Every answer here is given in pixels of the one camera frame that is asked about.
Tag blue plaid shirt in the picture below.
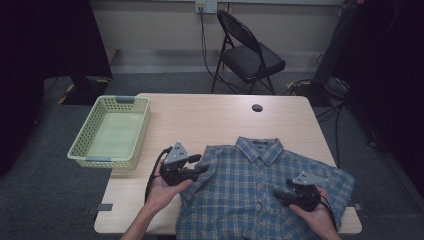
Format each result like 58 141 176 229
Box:
175 135 355 240

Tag black floor cables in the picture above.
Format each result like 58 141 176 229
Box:
314 96 389 169

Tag left hand-held gripper cable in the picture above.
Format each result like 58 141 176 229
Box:
144 146 173 203

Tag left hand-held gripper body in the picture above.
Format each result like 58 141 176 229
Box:
159 141 198 187

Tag yellow and black floor device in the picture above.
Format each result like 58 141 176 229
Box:
285 79 315 98

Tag person's right hand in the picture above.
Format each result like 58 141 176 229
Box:
289 188 336 234

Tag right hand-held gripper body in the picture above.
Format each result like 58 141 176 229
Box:
286 171 326 213

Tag black wall socket cable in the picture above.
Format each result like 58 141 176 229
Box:
199 8 248 95

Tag white wall socket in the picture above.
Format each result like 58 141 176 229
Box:
195 0 218 14

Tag dark curtain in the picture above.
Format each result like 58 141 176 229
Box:
0 0 113 176
333 0 424 201

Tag right hand-held gripper cable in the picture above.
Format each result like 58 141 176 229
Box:
319 194 338 231

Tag pale green plastic basket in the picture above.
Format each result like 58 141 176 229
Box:
66 95 152 170

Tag hand-held gripper cable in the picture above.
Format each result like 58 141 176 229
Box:
319 194 338 231
144 146 173 203

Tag person's left hand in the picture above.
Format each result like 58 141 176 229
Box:
145 159 194 214

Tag black stand base yellow tape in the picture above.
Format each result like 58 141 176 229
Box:
58 74 112 106

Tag black folding chair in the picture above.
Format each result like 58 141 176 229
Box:
210 9 287 96

